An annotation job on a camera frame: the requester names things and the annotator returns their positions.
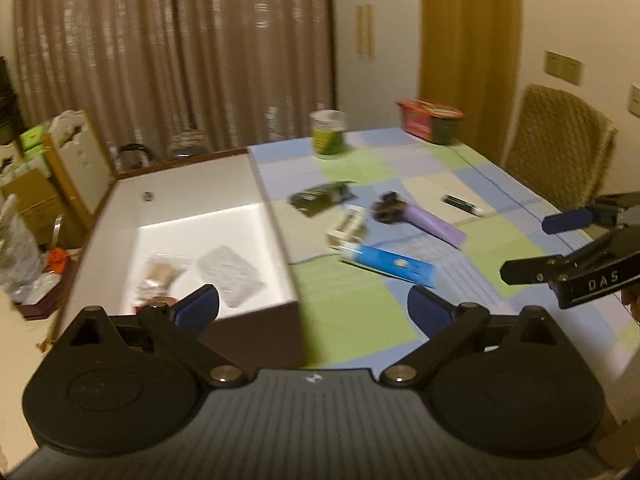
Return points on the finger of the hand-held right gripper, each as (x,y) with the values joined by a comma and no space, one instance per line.
(567,220)
(530,270)

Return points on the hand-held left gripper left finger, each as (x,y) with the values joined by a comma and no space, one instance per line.
(200,305)

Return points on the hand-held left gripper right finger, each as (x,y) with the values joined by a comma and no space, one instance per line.
(425,307)

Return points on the clear box of floss picks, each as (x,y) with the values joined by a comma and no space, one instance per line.
(230,275)

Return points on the blue toothpaste box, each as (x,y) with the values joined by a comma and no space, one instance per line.
(390,265)

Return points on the black tube with white cap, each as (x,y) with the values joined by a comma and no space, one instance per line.
(462,205)

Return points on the brown storage box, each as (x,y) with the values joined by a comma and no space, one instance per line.
(200,195)

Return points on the small white box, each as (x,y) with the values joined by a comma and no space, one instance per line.
(347,227)

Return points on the green card blister package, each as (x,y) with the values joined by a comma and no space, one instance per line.
(320,197)

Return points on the plaid cloth desktop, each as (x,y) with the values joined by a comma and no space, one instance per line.
(350,320)

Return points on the small orange object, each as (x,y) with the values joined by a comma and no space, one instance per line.
(57,260)

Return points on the dark red flat box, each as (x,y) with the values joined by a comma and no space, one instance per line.
(45,300)

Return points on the dark metal pot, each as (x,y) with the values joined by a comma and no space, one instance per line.
(132,155)

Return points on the red-lidded instant noodle bowl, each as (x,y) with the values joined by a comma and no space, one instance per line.
(430,122)

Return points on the clear plastic bag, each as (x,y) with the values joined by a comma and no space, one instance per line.
(17,255)

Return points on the cardboard box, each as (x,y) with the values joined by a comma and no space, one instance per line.
(32,205)

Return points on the clear jar with green label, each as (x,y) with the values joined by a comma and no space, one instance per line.
(328,135)

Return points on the mustard yellow curtain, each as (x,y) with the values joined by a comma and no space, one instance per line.
(465,35)

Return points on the white wardrobe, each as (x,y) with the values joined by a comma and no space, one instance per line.
(390,85)

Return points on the beige curtain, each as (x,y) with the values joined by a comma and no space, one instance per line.
(150,35)

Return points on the dark folding rack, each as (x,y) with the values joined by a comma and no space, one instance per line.
(7,90)

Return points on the wall switch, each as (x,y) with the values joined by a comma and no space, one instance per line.
(564,67)
(635,101)

